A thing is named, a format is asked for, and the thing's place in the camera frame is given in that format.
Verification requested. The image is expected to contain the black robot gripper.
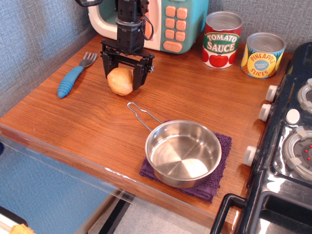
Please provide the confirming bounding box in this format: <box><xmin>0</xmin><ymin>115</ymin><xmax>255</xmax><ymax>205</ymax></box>
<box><xmin>101</xmin><ymin>19</ymin><xmax>155</xmax><ymax>90</ymax></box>

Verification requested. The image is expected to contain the teal toy microwave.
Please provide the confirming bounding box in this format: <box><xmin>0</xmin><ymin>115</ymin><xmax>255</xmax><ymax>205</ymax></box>
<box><xmin>88</xmin><ymin>0</ymin><xmax>209</xmax><ymax>54</ymax></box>

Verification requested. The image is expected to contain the orange toy chicken drumstick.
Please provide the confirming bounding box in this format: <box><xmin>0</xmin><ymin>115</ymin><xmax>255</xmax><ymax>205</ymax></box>
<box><xmin>107</xmin><ymin>67</ymin><xmax>133</xmax><ymax>96</ymax></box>

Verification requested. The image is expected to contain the white stove knob rear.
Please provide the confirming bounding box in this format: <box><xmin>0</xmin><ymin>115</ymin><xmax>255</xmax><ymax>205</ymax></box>
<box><xmin>265</xmin><ymin>85</ymin><xmax>278</xmax><ymax>102</ymax></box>

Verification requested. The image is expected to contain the blue handled toy fork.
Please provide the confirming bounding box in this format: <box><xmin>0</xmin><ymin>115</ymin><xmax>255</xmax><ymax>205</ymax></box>
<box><xmin>57</xmin><ymin>52</ymin><xmax>98</xmax><ymax>98</ymax></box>

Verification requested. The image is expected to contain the pineapple slices can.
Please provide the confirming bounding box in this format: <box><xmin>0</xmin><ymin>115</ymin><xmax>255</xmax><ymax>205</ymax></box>
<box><xmin>241</xmin><ymin>32</ymin><xmax>286</xmax><ymax>79</ymax></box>

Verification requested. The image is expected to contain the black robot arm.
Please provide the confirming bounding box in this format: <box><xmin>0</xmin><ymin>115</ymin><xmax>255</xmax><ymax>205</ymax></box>
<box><xmin>101</xmin><ymin>0</ymin><xmax>155</xmax><ymax>90</ymax></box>

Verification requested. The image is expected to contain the black oven door handle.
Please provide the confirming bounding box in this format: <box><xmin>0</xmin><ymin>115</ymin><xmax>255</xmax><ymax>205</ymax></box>
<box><xmin>210</xmin><ymin>194</ymin><xmax>247</xmax><ymax>234</ymax></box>

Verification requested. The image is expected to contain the small steel saucepan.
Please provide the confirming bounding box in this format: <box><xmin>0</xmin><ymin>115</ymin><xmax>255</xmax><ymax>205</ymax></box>
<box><xmin>137</xmin><ymin>117</ymin><xmax>222</xmax><ymax>189</ymax></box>

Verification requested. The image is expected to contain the black toy stove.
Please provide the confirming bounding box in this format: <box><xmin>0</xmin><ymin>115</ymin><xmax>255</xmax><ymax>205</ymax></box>
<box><xmin>234</xmin><ymin>42</ymin><xmax>312</xmax><ymax>234</ymax></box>

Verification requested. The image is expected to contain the white stove knob middle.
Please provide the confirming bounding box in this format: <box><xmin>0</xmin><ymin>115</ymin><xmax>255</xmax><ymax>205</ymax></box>
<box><xmin>258</xmin><ymin>104</ymin><xmax>272</xmax><ymax>122</ymax></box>

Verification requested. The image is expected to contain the white stove knob front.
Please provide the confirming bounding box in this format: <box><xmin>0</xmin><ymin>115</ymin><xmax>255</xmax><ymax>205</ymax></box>
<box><xmin>243</xmin><ymin>146</ymin><xmax>257</xmax><ymax>167</ymax></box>

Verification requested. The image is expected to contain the tomato sauce can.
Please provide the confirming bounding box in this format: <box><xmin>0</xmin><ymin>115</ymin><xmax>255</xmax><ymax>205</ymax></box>
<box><xmin>202</xmin><ymin>11</ymin><xmax>243</xmax><ymax>69</ymax></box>

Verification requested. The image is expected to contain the purple folded cloth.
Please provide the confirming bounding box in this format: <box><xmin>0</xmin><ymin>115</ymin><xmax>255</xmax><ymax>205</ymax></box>
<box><xmin>140</xmin><ymin>134</ymin><xmax>232</xmax><ymax>203</ymax></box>

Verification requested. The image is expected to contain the white stove knob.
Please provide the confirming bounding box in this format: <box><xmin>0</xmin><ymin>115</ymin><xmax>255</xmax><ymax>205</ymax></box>
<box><xmin>243</xmin><ymin>146</ymin><xmax>257</xmax><ymax>167</ymax></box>
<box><xmin>258</xmin><ymin>104</ymin><xmax>272</xmax><ymax>122</ymax></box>
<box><xmin>265</xmin><ymin>85</ymin><xmax>278</xmax><ymax>102</ymax></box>

